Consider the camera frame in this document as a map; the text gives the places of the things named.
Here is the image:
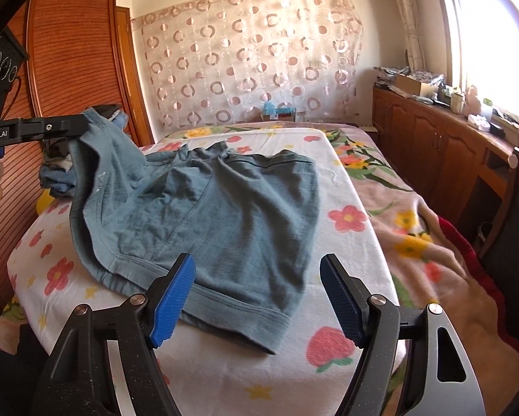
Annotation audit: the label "teal blue shorts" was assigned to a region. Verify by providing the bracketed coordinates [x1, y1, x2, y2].
[68, 109, 320, 354]

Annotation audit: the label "window with wooden frame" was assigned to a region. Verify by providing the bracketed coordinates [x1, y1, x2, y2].
[442, 0, 519, 123]

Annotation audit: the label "white floral bed sheet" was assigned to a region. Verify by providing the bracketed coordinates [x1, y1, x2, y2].
[7, 127, 398, 415]

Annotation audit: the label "blue item at bedhead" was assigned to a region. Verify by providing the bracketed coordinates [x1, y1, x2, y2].
[261, 101, 296, 121]

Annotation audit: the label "wooden chair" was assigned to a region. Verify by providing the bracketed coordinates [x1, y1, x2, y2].
[479, 147, 519, 341]

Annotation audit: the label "beige window drape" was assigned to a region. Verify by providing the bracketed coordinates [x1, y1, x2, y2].
[396, 0, 426, 71]

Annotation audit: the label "folded beige garment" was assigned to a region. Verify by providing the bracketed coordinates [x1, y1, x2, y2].
[43, 150, 73, 172]

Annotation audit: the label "wooden sideboard cabinet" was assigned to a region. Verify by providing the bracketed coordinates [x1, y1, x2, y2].
[372, 86, 513, 243]

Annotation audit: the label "yellow plush toy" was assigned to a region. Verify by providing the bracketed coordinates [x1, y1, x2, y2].
[36, 189, 56, 216]

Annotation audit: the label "cardboard box on sideboard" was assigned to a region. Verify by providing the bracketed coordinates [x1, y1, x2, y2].
[394, 75, 439, 98]

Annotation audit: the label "folded blue jeans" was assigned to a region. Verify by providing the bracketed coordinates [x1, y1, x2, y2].
[38, 106, 129, 198]

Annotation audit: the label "sheer circle-pattern curtain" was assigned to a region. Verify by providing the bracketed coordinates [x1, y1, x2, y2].
[132, 0, 364, 136]

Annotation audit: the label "pink figurine on sideboard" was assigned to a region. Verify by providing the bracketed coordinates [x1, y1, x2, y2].
[462, 86, 481, 118]

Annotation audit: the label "wooden louvred wardrobe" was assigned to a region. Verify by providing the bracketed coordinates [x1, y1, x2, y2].
[0, 0, 152, 309]

